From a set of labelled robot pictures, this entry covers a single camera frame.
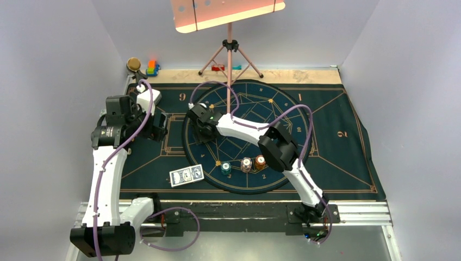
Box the dark green poker mat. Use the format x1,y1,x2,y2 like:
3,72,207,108
120,83,386,201

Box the green poker chip stack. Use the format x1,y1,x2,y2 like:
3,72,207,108
221,161,232,176

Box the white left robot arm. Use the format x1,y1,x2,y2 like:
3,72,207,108
70,90,167,258

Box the colourful toy brick train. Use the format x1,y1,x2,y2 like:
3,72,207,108
146,60,160,77

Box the red teal toy blocks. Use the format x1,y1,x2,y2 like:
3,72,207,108
211,64,242,71

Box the round brass bell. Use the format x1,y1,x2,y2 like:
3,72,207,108
126,57,148,83

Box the orange poker chip stack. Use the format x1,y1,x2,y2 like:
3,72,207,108
254,155,266,170

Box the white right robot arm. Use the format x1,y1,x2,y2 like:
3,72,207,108
186,103,332,223

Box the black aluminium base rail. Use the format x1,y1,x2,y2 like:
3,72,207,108
73,196,393,239

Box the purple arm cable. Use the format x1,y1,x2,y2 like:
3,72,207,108
92,79,154,261
189,80,334,245

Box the round dark poker mat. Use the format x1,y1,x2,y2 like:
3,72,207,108
182,80,300,195

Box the blue playing card box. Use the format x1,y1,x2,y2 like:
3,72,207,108
169,164,204,188

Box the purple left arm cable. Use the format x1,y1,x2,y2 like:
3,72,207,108
92,79,154,261

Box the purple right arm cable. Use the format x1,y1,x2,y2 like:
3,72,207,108
189,80,334,245

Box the pink music stand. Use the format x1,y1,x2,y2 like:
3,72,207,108
170,0,286,114

